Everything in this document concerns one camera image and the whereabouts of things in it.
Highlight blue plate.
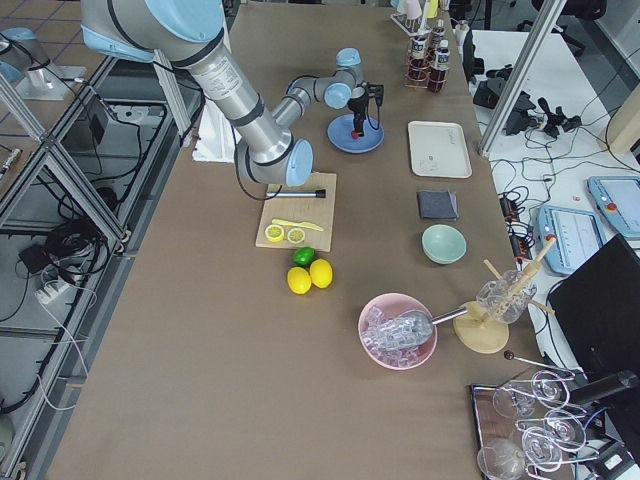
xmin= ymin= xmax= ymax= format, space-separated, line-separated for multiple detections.
xmin=327 ymin=114 xmax=384 ymax=154

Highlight cream rabbit tray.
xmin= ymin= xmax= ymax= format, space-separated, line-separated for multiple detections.
xmin=407 ymin=120 xmax=472 ymax=179

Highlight wooden cup tree stand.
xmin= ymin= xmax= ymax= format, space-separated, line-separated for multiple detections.
xmin=453 ymin=234 xmax=556 ymax=354

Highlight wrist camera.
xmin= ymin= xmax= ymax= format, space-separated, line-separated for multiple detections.
xmin=366 ymin=83 xmax=384 ymax=107

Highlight white camera mast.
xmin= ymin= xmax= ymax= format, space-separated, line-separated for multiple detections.
xmin=192 ymin=100 xmax=236 ymax=163

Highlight white wire cup rack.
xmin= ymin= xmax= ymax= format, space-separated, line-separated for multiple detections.
xmin=390 ymin=0 xmax=440 ymax=37

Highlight wine glass rack tray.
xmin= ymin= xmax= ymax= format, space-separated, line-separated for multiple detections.
xmin=469 ymin=368 xmax=633 ymax=479

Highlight yellow cup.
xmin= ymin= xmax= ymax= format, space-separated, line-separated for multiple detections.
xmin=425 ymin=0 xmax=440 ymax=19

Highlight yellow plastic knife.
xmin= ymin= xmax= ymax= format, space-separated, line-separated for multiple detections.
xmin=271 ymin=218 xmax=324 ymax=232

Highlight blue teach pendant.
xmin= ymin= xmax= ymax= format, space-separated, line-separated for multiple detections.
xmin=587 ymin=176 xmax=640 ymax=240
xmin=537 ymin=205 xmax=607 ymax=276

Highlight wooden cutting board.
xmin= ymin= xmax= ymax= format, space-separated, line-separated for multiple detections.
xmin=255 ymin=172 xmax=337 ymax=252

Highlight metal ice scoop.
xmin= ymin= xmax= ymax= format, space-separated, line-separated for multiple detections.
xmin=395 ymin=306 xmax=468 ymax=348

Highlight pink cup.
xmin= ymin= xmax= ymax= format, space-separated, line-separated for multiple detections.
xmin=397 ymin=0 xmax=422 ymax=20

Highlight steel muddler black tip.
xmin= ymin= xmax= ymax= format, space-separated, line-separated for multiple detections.
xmin=266 ymin=189 xmax=327 ymax=198

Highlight mint green bowl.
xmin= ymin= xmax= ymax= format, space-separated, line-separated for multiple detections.
xmin=421 ymin=224 xmax=467 ymax=265

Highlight tea bottle three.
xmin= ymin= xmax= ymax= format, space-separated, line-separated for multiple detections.
xmin=406 ymin=34 xmax=429 ymax=86

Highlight grey folded cloth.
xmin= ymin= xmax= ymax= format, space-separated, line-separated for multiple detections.
xmin=417 ymin=190 xmax=459 ymax=221

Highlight pink bowl with ice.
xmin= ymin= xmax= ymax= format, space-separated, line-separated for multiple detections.
xmin=358 ymin=293 xmax=438 ymax=370

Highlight copper wire bottle rack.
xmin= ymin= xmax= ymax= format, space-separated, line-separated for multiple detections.
xmin=404 ymin=29 xmax=451 ymax=93

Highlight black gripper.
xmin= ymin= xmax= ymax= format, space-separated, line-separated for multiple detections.
xmin=347 ymin=88 xmax=369 ymax=135

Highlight lemon half near knife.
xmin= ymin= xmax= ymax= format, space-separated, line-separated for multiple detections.
xmin=286 ymin=227 xmax=306 ymax=245

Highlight tea bottle two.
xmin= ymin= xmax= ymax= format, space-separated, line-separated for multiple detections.
xmin=427 ymin=40 xmax=450 ymax=93

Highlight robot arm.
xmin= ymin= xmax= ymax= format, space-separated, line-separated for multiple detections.
xmin=81 ymin=1 xmax=365 ymax=186

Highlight black laptop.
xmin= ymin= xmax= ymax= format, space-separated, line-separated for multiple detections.
xmin=549 ymin=234 xmax=639 ymax=379

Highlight aluminium frame post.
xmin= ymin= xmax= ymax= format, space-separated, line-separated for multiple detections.
xmin=478 ymin=0 xmax=566 ymax=157

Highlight green lime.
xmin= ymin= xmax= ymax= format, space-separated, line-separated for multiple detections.
xmin=292 ymin=246 xmax=316 ymax=267

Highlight glass mug on stand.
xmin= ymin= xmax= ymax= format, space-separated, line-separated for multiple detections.
xmin=476 ymin=270 xmax=537 ymax=324

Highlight yellow lemon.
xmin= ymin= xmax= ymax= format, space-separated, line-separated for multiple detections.
xmin=309 ymin=259 xmax=334 ymax=289
xmin=286 ymin=266 xmax=312 ymax=295

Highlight tea bottle one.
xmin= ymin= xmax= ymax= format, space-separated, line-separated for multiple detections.
xmin=431 ymin=19 xmax=445 ymax=50

